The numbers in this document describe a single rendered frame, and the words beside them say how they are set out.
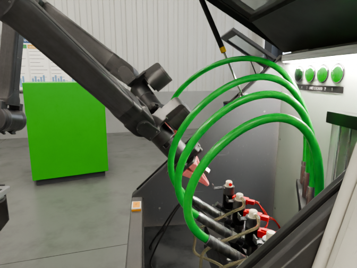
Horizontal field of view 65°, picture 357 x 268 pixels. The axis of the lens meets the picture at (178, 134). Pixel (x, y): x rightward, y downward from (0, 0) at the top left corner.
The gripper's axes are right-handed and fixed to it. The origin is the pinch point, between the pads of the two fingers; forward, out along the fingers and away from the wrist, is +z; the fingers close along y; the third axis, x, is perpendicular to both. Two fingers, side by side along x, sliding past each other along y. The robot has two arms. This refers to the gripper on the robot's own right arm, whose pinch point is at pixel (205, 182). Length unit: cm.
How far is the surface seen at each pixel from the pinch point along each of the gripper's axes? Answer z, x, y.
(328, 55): -2.8, 6.9, 43.5
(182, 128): -14.9, -12.9, 7.7
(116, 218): 15, 180, -141
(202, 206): 0.5, -11.7, -1.0
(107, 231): 15, 155, -141
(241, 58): -16.9, 5.3, 27.6
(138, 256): 0.5, -10.0, -22.1
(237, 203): 5.6, -10.1, 4.7
